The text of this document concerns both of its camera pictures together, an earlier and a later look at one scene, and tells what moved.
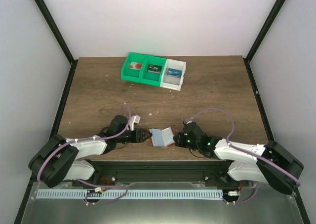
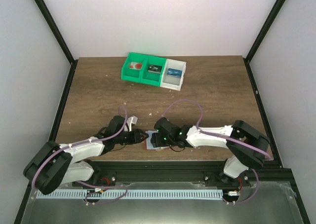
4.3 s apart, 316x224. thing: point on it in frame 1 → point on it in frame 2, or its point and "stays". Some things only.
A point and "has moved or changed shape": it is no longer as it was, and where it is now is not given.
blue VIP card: (175, 72) stays
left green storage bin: (134, 66) stays
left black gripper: (141, 135) stays
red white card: (136, 66) stays
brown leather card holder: (162, 138) has moved or changed shape
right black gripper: (178, 142) → (157, 142)
